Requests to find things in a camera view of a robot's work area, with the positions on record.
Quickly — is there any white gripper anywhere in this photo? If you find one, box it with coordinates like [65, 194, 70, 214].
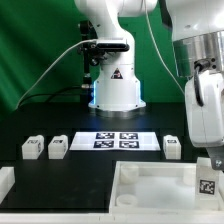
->
[185, 71, 224, 171]

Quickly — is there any white square tabletop tray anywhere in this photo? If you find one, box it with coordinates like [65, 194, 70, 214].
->
[109, 161, 224, 214]

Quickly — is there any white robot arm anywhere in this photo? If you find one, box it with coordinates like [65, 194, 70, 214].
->
[74, 0, 224, 171]

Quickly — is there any white sheet with tags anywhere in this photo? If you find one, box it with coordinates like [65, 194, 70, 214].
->
[70, 131, 160, 151]

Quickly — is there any white left fence block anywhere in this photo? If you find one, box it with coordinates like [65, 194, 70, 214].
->
[0, 167, 15, 204]

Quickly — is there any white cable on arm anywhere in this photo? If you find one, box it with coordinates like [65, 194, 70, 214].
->
[143, 0, 186, 96]

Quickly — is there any black camera on stand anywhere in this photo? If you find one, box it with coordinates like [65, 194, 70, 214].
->
[77, 19, 131, 101]

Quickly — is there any black cable on table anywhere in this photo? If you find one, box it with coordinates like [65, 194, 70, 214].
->
[18, 86, 93, 108]

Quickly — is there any grey cable to camera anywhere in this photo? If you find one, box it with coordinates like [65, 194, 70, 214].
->
[14, 38, 98, 111]

